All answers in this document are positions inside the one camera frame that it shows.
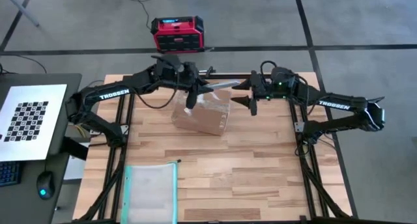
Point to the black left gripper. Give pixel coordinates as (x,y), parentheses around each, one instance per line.
(185,74)

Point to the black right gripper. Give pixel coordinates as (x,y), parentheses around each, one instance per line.
(277,87)

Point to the brown taped cardboard box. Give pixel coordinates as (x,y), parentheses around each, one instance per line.
(208,120)

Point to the teal-edged mesh zipper pouch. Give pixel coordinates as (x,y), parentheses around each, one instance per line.
(150,194)

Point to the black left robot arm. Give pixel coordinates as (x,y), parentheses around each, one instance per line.
(110,95)

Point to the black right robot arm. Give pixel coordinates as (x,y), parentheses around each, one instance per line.
(335,105)

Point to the red black jobsite radio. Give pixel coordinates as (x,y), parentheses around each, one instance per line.
(177,38)

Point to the white sheet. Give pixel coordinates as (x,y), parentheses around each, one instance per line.
(76,168)

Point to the white checkerboard calibration board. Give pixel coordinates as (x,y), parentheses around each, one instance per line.
(32,142)

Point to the black computer mouse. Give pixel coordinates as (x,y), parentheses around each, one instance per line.
(45,185)

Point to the grey metal pole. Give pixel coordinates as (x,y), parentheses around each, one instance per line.
(21,7)

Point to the black backlit keyboard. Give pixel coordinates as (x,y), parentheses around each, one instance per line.
(9,173)

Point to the black desk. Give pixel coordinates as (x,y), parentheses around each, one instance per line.
(26,211)

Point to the black aluminium table frame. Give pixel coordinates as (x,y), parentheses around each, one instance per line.
(224,76)

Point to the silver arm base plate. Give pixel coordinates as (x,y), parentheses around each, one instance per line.
(124,130)
(299,126)

